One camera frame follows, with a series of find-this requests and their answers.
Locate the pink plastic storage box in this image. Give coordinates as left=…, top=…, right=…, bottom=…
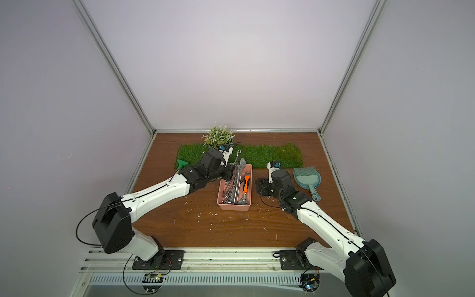
left=216, top=164, right=253, bottom=211

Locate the large silver combination wrench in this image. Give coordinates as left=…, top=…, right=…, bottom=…
left=226, top=150, right=241, bottom=204

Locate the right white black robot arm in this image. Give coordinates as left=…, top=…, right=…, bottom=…
left=256, top=162, right=397, bottom=297

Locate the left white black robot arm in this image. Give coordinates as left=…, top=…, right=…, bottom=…
left=92, top=146, right=235, bottom=267

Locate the silver pliers wrench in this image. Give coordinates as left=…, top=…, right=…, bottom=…
left=233, top=158, right=247, bottom=205

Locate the orange black adjustable wrench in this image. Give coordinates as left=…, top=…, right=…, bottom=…
left=237, top=172, right=251, bottom=205

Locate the teal dustpan with brush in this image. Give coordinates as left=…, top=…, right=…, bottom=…
left=293, top=167, right=322, bottom=202

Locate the potted plant in grey pot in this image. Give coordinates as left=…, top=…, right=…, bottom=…
left=202, top=124, right=235, bottom=149

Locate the green artificial grass mat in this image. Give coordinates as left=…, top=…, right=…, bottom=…
left=174, top=142, right=304, bottom=169

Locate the right controller board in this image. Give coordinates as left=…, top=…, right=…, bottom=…
left=299, top=273, right=320, bottom=293

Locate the controller board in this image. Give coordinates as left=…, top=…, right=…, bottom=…
left=142, top=273, right=165, bottom=295
left=299, top=273, right=320, bottom=293

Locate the left controller board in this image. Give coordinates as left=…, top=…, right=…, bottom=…
left=142, top=273, right=165, bottom=295

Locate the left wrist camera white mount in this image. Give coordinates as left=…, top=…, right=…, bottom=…
left=218, top=145, right=233, bottom=166

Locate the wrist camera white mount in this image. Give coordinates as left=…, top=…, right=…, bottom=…
left=267, top=161, right=281, bottom=184
left=218, top=145, right=233, bottom=166

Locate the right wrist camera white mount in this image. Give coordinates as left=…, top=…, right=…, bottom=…
left=267, top=161, right=281, bottom=184

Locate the green hand shovel wooden handle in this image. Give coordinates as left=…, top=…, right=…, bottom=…
left=175, top=159, right=189, bottom=170

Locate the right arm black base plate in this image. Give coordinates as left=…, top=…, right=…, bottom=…
left=273, top=249, right=318, bottom=271

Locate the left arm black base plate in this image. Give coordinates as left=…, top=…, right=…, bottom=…
left=132, top=249, right=185, bottom=271

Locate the aluminium frame rail front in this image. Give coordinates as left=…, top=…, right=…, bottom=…
left=80, top=248, right=284, bottom=273

